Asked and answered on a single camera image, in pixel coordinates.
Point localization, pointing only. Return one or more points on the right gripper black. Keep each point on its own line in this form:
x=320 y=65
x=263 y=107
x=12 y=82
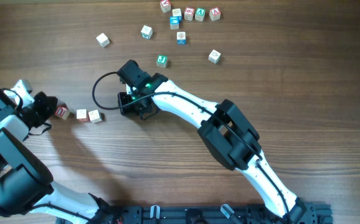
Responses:
x=125 y=104

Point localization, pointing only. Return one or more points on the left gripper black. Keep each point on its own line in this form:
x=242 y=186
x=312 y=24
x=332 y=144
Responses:
x=43 y=106

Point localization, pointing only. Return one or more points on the wooden block red side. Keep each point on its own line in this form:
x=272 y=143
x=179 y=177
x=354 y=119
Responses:
x=62 y=112

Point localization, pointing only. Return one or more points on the plain wooden block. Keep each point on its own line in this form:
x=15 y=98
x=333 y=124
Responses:
x=103 y=40
x=82 y=115

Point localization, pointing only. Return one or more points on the wooden block faint picture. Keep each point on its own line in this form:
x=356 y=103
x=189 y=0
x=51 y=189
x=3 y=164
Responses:
x=95 y=116

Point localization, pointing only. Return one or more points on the wooden block circle picture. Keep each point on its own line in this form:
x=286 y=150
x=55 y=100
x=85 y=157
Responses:
x=162 y=61

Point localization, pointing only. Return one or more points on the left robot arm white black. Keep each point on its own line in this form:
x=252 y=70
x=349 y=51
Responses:
x=26 y=184

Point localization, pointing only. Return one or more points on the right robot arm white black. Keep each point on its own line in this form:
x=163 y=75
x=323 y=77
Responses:
x=226 y=132

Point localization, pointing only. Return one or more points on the wooden block green side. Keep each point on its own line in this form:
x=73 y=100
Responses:
x=146 y=32

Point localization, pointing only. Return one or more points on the wooden block blue side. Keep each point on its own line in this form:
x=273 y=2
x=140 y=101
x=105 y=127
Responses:
x=181 y=38

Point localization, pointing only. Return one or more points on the wooden block star picture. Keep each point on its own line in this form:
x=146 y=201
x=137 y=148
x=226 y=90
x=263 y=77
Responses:
x=214 y=56

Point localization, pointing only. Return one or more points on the blue top wooden block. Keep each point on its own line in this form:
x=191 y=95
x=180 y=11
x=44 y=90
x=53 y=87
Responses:
x=174 y=22

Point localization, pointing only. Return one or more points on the plain top block on blue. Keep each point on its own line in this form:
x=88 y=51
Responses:
x=177 y=12

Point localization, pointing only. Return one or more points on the red letter block top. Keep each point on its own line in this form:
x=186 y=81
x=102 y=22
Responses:
x=165 y=5

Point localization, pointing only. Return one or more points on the red number nine block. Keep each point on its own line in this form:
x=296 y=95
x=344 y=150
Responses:
x=189 y=13

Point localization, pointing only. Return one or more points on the green letter A block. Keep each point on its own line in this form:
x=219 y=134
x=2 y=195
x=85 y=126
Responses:
x=200 y=14

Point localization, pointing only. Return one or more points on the red letter A block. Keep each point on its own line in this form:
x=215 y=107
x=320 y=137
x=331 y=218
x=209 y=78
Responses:
x=214 y=13

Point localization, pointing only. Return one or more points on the black mounting rail base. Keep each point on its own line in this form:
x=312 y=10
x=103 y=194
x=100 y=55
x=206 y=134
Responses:
x=315 y=214

